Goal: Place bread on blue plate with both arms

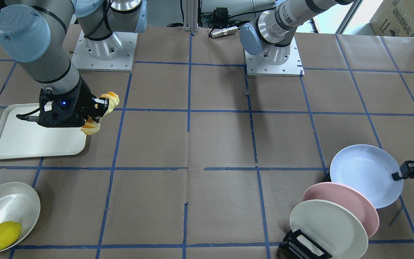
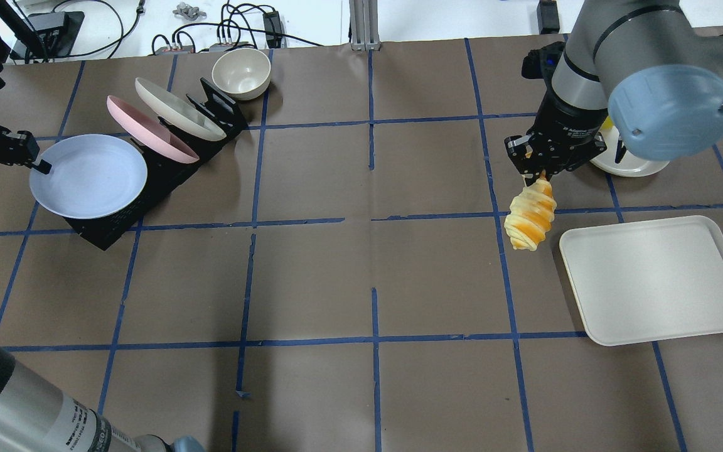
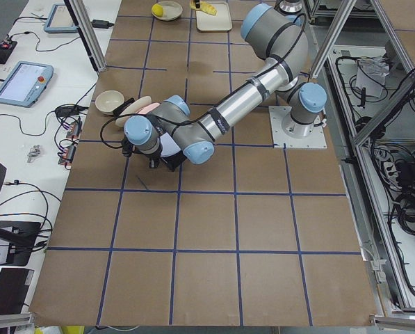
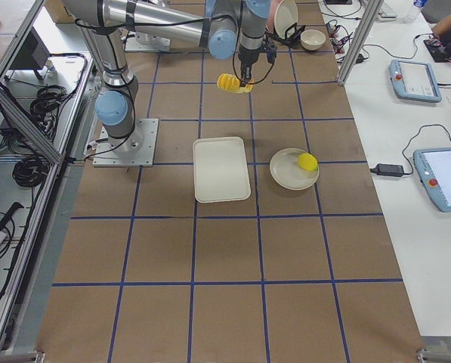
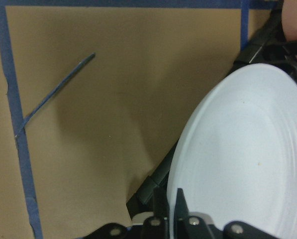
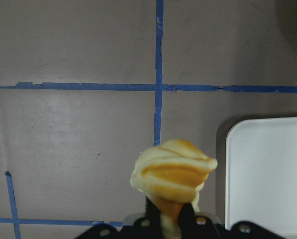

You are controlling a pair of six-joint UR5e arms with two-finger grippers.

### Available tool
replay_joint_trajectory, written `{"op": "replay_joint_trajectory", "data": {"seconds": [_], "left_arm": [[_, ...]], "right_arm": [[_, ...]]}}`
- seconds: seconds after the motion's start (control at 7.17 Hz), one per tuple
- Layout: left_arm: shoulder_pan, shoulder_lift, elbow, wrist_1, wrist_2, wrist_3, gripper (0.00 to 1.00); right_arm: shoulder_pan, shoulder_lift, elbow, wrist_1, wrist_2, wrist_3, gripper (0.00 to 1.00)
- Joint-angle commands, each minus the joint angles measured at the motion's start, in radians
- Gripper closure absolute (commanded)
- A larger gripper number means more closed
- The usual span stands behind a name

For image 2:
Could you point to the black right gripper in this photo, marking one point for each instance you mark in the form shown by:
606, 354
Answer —
570, 127

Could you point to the light blue plate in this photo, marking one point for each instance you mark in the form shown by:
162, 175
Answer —
91, 176

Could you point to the spiral bread roll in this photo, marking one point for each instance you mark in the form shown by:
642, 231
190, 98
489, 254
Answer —
532, 213

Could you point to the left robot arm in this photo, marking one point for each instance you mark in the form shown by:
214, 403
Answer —
35, 415

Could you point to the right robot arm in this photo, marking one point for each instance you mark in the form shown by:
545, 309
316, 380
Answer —
638, 63

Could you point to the pink plate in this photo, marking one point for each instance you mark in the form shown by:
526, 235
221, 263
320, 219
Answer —
149, 132

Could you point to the cream white plate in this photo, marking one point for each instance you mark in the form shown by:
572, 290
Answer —
177, 112

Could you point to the white shallow bowl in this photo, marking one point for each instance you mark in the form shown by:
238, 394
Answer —
630, 165

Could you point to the black dish rack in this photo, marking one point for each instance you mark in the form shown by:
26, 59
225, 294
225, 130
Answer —
164, 175

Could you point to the cream rectangular tray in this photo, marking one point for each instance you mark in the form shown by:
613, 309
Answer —
647, 281

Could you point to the cream round bowl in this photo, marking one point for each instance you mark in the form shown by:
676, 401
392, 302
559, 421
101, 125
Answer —
243, 73

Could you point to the black power adapter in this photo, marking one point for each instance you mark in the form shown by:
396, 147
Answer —
273, 29

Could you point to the aluminium frame post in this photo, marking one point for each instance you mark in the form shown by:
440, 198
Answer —
364, 35

